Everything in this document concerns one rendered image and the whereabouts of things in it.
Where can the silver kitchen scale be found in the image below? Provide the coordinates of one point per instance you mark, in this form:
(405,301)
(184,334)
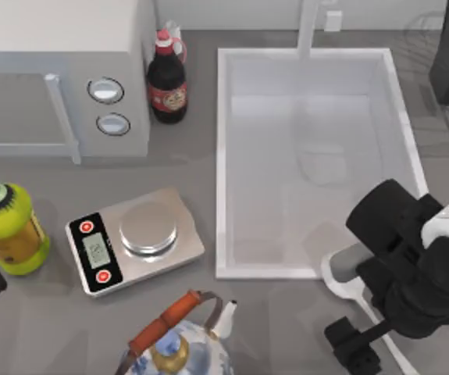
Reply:
(146,250)

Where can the yellow-green bottle green cap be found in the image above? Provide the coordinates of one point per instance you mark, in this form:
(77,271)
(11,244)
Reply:
(15,230)

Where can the tall white tap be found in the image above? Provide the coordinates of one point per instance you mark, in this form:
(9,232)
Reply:
(305,31)

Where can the white sink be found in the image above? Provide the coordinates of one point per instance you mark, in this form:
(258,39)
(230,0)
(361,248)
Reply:
(306,156)

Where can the dark cola bottle red cap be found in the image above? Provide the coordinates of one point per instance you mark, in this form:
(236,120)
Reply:
(167,90)

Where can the white wall socket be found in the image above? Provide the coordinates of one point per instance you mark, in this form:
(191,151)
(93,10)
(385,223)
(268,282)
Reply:
(333,21)

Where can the white ladle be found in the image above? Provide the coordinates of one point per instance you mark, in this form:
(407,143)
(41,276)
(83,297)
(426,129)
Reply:
(343,287)

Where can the clear bottle with red label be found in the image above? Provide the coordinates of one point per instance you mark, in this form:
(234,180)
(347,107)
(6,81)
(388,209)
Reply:
(178,41)

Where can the pale microwave oven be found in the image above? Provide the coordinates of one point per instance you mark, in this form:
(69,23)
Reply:
(52,35)

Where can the microwave oven door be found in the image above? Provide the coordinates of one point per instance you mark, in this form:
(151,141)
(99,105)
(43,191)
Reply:
(13,109)

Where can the round microwave knob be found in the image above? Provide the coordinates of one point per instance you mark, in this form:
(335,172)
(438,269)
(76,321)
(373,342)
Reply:
(105,90)
(113,124)

